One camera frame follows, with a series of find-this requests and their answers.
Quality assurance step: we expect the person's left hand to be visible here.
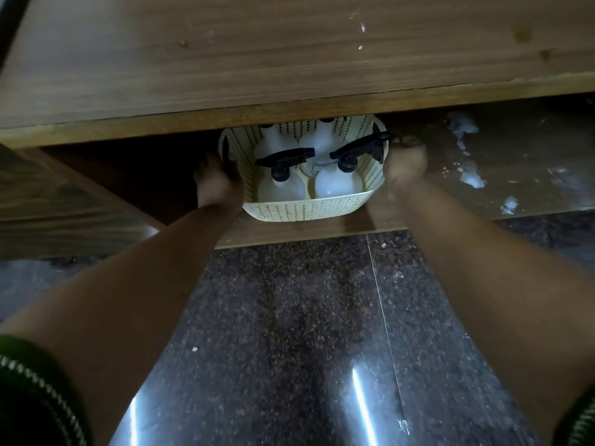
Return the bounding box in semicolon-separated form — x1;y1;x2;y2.
193;151;245;212

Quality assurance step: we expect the person's right hand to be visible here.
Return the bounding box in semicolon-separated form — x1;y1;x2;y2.
385;134;429;201

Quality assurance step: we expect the cream perforated plastic basket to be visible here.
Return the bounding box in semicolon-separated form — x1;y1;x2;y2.
218;114;389;223

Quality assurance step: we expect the person's left forearm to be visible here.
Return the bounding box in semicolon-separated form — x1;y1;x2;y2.
0;204;245;446

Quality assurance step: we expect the person's right forearm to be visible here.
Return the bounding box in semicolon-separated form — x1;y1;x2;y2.
365;177;595;444

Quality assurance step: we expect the white plastic bottle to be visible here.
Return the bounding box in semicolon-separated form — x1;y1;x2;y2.
297;118;347;178
258;124;299;159

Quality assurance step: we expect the white spray bottle black trigger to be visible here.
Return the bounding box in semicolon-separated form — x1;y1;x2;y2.
315;131;391;199
255;147;317;203

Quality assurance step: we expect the brown wooden cabinet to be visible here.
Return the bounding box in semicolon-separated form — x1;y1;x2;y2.
0;0;595;262

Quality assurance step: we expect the green striped left sleeve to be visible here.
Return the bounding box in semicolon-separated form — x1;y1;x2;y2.
0;333;92;446

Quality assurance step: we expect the green striped sleeve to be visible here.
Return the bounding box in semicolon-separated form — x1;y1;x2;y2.
552;387;595;446
0;333;92;446

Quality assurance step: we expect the green striped right sleeve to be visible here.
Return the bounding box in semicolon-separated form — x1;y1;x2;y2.
552;387;595;446

